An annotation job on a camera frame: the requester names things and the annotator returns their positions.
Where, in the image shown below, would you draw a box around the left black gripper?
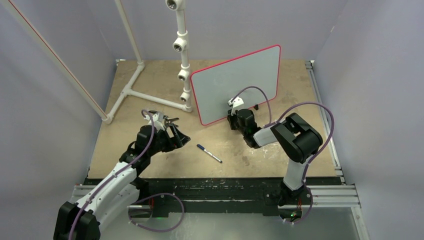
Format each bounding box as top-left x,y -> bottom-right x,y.
147,123 -> 189,157

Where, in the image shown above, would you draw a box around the white marker pen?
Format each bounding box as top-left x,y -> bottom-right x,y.
196,144 -> 223,164

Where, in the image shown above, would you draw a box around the red framed whiteboard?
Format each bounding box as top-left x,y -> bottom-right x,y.
190,44 -> 282,126

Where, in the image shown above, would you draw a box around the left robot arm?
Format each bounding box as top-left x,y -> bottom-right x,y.
53,111 -> 191,240

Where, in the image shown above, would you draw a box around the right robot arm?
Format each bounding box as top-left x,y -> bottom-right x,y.
227,108 -> 323,206

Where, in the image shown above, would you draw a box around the black pliers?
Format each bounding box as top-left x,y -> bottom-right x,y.
148,110 -> 180,124

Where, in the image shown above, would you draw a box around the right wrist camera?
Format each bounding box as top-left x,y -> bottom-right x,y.
227,96 -> 245,116

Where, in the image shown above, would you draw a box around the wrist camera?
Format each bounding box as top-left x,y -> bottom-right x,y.
227,96 -> 245,116
150,111 -> 166,131

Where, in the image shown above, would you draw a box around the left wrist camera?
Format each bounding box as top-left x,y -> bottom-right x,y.
150,111 -> 166,131

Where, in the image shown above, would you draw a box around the white pvc pipe frame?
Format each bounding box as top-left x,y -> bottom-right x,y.
0,0 -> 193,124

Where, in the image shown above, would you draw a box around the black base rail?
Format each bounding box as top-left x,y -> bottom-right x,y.
82,177 -> 342,218

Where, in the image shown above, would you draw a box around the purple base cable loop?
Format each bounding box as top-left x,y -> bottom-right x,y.
128,192 -> 185,233

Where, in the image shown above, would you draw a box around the aluminium table frame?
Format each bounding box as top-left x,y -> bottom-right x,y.
59,59 -> 372,240

